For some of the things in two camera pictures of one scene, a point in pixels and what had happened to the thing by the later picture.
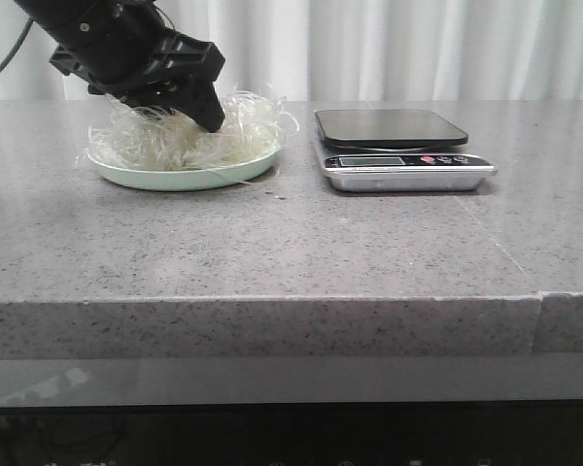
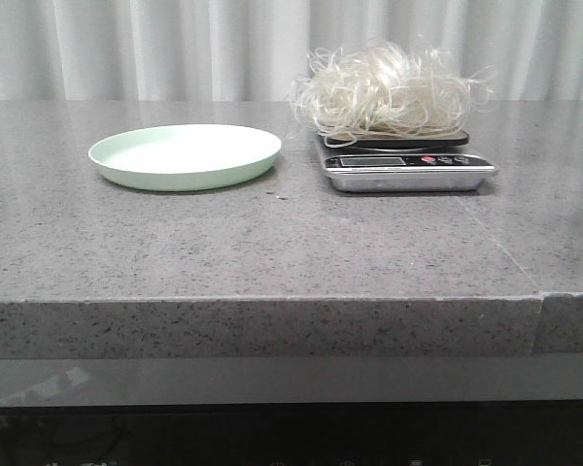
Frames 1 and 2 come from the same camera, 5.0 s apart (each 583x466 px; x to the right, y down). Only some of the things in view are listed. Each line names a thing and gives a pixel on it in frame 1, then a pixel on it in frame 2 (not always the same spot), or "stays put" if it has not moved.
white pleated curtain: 347,50 stays put
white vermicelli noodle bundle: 254,124 -> 383,87
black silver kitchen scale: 397,150 stays put
